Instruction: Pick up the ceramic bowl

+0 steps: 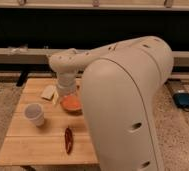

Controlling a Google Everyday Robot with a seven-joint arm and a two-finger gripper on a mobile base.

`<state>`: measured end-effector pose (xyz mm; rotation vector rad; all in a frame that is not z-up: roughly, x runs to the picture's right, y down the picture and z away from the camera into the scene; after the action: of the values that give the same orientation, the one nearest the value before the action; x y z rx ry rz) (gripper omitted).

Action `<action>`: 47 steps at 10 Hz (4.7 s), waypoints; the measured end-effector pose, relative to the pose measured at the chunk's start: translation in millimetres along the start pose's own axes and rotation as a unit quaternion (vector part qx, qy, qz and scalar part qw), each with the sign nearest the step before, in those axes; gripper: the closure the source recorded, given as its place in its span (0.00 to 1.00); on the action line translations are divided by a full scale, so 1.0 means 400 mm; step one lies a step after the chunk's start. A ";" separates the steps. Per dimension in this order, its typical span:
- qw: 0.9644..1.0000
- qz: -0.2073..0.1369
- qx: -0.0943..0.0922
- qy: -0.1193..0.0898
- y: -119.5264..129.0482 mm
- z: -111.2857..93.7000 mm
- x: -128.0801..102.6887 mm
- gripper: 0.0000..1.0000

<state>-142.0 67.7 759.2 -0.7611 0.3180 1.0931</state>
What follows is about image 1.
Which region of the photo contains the red chili pepper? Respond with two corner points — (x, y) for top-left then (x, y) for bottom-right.
(65, 127), (73, 154)

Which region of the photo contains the black table leg stand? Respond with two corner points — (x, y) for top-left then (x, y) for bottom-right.
(16, 66), (30, 87)

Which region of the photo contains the orange ceramic bowl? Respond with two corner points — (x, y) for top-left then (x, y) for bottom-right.
(60, 94), (81, 112)

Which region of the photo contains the white plastic cup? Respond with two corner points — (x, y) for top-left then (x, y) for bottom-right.
(24, 103), (45, 126)

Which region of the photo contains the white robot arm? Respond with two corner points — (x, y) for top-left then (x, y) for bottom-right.
(49, 36), (174, 171)

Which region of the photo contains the beige sponge block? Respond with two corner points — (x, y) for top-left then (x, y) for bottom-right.
(41, 85), (56, 100)

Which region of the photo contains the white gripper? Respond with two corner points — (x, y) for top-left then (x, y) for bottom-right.
(56, 76), (77, 96)

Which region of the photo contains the blue device on floor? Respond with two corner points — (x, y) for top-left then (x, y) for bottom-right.
(172, 92), (189, 108)

